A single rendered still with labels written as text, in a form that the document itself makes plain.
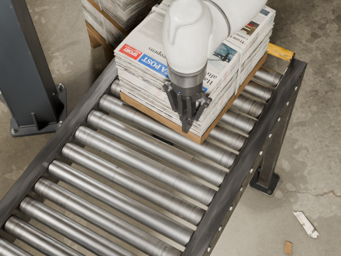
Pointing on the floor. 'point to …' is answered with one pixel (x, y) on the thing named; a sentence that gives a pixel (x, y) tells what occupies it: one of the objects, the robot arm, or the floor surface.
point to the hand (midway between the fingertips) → (186, 121)
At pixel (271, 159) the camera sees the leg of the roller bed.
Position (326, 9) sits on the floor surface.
